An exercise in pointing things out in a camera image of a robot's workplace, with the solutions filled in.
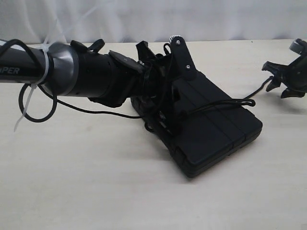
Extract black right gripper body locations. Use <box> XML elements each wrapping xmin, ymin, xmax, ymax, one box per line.
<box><xmin>262</xmin><ymin>56</ymin><xmax>307</xmax><ymax>92</ymax></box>

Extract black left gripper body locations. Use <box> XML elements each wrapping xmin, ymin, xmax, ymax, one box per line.
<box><xmin>130</xmin><ymin>41</ymin><xmax>181</xmax><ymax>115</ymax></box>

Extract black braided rope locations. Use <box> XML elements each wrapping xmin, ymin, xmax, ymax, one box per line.
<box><xmin>143</xmin><ymin>79</ymin><xmax>272</xmax><ymax>135</ymax></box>

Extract black plastic carrying case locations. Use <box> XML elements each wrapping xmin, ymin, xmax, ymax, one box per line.
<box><xmin>143</xmin><ymin>71</ymin><xmax>263</xmax><ymax>178</ymax></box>

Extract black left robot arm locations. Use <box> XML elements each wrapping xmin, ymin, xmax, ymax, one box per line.
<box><xmin>0</xmin><ymin>39</ymin><xmax>174</xmax><ymax>108</ymax></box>

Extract white zip tie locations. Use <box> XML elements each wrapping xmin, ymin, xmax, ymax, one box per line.
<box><xmin>13</xmin><ymin>19</ymin><xmax>58</xmax><ymax>132</ymax></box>

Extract white backdrop curtain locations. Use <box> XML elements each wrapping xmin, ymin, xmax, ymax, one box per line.
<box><xmin>0</xmin><ymin>0</ymin><xmax>307</xmax><ymax>44</ymax></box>

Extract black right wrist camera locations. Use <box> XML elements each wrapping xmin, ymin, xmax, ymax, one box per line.
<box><xmin>289</xmin><ymin>38</ymin><xmax>307</xmax><ymax>55</ymax></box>

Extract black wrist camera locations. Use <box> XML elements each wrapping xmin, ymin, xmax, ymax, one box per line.
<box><xmin>169</xmin><ymin>35</ymin><xmax>197</xmax><ymax>81</ymax></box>
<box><xmin>289</xmin><ymin>38</ymin><xmax>307</xmax><ymax>55</ymax></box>

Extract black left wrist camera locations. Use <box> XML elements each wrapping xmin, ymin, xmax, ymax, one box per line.
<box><xmin>169</xmin><ymin>35</ymin><xmax>197</xmax><ymax>81</ymax></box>

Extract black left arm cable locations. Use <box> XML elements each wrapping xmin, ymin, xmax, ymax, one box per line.
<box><xmin>0</xmin><ymin>39</ymin><xmax>144</xmax><ymax>124</ymax></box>

